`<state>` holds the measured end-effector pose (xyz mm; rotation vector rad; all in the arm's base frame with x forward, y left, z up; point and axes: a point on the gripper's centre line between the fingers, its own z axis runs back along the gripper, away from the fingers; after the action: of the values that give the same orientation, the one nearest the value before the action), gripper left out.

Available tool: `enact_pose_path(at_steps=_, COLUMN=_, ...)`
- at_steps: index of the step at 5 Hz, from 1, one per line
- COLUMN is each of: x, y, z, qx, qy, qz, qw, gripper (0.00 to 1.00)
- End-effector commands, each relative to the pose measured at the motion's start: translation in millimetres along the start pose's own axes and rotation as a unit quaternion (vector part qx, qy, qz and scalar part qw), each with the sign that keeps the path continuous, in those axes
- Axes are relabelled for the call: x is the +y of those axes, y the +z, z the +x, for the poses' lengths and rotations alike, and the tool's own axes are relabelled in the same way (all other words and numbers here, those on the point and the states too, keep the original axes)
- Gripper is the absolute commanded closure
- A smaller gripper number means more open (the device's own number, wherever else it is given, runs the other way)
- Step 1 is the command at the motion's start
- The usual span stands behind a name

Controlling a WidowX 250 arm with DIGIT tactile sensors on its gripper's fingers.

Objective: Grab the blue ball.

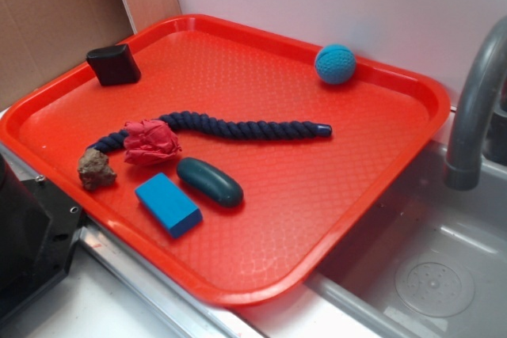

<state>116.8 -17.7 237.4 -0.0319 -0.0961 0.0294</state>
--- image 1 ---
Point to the blue rubber ball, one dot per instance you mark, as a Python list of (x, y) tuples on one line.
[(335, 64)]

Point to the crumpled red cloth ball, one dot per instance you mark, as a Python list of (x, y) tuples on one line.
[(150, 142)]

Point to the red plastic tray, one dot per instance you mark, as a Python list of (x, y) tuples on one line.
[(300, 196)]

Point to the dark green oval soap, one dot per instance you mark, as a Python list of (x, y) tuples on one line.
[(211, 182)]

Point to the blue rectangular block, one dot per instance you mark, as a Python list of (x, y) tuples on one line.
[(174, 210)]

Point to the brown rock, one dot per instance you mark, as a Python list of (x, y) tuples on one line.
[(94, 170)]

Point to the black rectangular block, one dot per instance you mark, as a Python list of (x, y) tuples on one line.
[(114, 65)]

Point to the grey plastic sink basin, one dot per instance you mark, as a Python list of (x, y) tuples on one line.
[(425, 261)]

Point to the grey faucet spout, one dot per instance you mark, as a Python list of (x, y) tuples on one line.
[(479, 126)]

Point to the brown cardboard panel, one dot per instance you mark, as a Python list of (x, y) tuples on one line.
[(41, 39)]

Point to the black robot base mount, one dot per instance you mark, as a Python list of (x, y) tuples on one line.
[(40, 226)]

